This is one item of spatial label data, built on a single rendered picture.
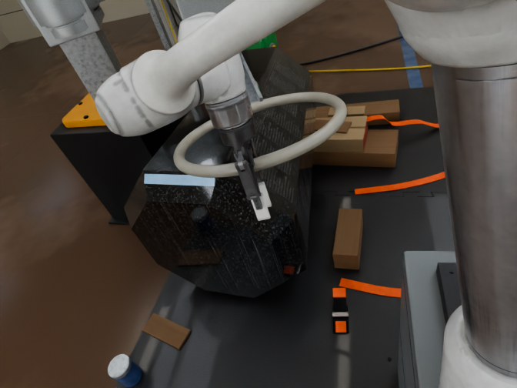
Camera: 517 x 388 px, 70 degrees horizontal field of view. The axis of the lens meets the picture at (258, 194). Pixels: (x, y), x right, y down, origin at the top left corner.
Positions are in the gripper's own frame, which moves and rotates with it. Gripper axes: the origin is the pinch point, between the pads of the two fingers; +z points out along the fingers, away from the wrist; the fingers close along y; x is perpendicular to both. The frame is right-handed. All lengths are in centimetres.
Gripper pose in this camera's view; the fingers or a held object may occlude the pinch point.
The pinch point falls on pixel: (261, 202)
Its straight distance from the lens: 86.7
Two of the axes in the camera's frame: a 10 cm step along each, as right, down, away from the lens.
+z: 2.8, 8.3, 4.8
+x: -9.6, 2.0, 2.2
